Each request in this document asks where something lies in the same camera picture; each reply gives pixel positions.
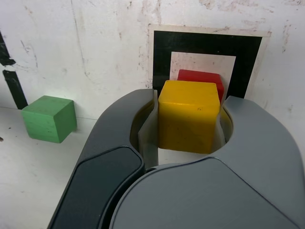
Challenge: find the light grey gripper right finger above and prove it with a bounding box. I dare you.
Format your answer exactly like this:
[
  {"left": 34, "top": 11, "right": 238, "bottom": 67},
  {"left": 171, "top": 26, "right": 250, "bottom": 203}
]
[{"left": 104, "top": 95, "right": 305, "bottom": 229}]

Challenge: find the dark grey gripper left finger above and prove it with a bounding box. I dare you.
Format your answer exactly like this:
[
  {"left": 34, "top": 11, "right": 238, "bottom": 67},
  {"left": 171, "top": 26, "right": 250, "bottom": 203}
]
[{"left": 49, "top": 88, "right": 160, "bottom": 229}]

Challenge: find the yellow cube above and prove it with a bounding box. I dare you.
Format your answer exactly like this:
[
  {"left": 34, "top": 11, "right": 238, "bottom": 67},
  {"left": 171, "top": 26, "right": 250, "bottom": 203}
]
[{"left": 157, "top": 80, "right": 221, "bottom": 155}]

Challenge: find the green cube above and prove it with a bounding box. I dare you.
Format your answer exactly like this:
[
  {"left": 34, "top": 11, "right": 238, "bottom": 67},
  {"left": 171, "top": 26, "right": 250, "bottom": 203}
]
[{"left": 21, "top": 95, "right": 78, "bottom": 144}]

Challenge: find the red cube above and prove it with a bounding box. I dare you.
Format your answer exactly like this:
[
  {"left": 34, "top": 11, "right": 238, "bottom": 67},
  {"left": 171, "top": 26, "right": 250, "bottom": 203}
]
[{"left": 177, "top": 69, "right": 225, "bottom": 106}]

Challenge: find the black tape square outline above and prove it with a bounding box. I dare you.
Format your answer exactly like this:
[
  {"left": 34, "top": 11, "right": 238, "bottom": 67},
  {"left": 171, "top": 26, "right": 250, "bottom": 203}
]
[{"left": 152, "top": 30, "right": 263, "bottom": 100}]

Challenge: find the black tape strip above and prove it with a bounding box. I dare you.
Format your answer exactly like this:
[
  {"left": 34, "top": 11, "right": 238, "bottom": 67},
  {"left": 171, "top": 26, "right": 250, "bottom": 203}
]
[{"left": 0, "top": 30, "right": 29, "bottom": 110}]

